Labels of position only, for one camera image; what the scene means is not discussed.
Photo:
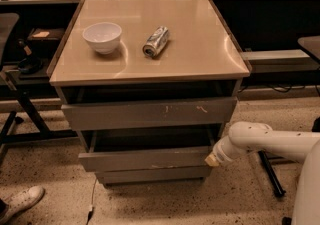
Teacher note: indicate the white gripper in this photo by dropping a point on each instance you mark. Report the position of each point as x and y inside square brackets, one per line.
[220, 153]

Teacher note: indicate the grey drawer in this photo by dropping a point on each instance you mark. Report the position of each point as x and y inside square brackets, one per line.
[163, 174]
[143, 114]
[146, 149]

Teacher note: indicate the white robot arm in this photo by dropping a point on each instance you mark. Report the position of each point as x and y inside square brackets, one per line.
[300, 147]

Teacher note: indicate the grey drawer cabinet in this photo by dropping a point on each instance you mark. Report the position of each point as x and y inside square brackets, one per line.
[148, 86]

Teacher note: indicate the grey bottom drawer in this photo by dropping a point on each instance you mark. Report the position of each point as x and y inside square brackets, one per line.
[163, 174]

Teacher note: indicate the grey top drawer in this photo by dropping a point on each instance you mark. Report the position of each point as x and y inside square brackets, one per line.
[143, 114]

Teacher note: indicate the black floor stand bar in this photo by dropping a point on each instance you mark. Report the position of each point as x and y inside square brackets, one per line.
[278, 190]

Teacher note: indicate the silver soda can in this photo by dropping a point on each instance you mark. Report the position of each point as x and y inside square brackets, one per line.
[156, 42]

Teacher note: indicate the dark table right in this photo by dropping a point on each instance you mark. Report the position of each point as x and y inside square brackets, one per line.
[311, 46]

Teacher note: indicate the white ceramic bowl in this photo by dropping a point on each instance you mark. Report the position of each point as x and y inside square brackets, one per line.
[103, 37]

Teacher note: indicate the white sneaker left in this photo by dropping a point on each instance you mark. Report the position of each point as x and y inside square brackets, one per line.
[20, 202]

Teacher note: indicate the black round object shelf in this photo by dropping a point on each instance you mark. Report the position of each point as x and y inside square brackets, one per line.
[30, 65]

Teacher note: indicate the dark box on shelf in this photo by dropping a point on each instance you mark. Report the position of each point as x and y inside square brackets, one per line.
[39, 34]

